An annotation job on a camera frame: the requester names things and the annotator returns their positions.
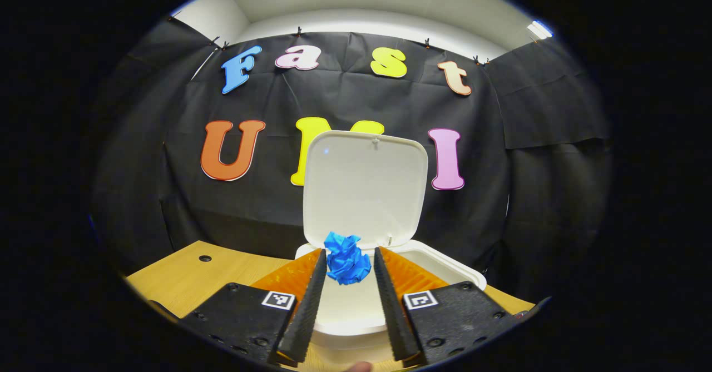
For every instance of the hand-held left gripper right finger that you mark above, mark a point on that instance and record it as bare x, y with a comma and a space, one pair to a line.
392, 316

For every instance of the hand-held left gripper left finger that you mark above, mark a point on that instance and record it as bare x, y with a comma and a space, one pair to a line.
308, 316

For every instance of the blue paper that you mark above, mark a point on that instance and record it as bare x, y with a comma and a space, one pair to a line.
347, 261

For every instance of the white desktop garbage bin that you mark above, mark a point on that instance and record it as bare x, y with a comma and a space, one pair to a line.
364, 188

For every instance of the wooden desktop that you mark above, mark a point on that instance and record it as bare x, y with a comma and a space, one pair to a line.
183, 283

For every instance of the black backdrop cloth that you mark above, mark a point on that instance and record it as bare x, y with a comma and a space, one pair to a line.
267, 205

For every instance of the small ceiling light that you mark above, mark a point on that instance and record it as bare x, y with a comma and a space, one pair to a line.
539, 29

